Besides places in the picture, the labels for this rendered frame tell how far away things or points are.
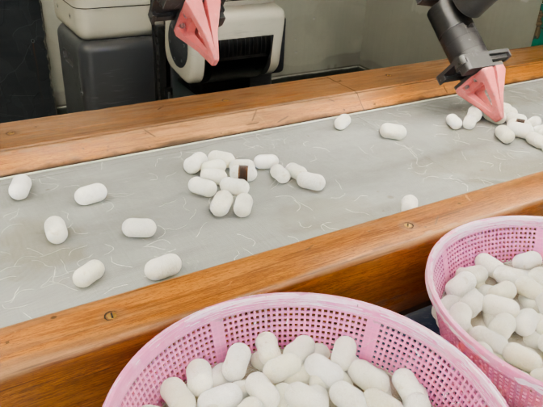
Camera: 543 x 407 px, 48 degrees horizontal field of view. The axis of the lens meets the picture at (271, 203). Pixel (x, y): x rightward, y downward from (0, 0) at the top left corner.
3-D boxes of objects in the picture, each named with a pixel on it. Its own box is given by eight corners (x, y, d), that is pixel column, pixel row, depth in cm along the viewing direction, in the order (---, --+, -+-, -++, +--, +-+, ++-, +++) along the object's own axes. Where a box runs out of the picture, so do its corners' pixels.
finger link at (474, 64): (527, 106, 90) (498, 52, 92) (492, 114, 87) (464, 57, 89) (495, 127, 96) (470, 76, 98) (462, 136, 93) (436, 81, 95)
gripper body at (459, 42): (515, 57, 93) (494, 17, 95) (465, 65, 89) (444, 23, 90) (486, 80, 99) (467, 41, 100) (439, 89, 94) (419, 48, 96)
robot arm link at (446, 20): (443, 11, 101) (417, 13, 98) (470, -17, 95) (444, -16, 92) (460, 48, 99) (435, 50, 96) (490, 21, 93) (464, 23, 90)
